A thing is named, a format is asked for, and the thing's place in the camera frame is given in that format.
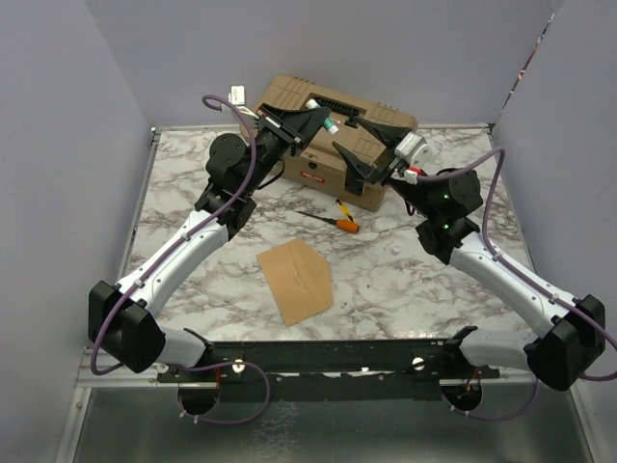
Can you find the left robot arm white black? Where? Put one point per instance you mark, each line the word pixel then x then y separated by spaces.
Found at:
pixel 122 317

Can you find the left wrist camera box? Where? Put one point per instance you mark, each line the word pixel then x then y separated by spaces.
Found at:
pixel 237 95

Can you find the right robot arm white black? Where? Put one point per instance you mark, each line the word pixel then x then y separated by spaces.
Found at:
pixel 565 334

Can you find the yellow black small tool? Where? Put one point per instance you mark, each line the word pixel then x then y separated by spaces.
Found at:
pixel 343 208

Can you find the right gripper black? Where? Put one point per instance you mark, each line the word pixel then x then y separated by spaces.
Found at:
pixel 387 163

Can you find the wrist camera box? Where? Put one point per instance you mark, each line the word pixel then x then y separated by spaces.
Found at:
pixel 237 95
pixel 412 151

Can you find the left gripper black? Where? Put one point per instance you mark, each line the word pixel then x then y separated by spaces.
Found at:
pixel 293 127

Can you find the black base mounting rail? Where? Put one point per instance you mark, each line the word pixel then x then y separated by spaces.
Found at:
pixel 328 370

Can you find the orange handled screwdriver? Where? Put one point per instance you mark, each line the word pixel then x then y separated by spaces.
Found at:
pixel 344 225

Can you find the brown paper envelope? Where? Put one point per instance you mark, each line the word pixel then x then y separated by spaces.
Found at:
pixel 299 279

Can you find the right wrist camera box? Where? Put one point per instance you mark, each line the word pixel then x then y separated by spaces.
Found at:
pixel 412 151

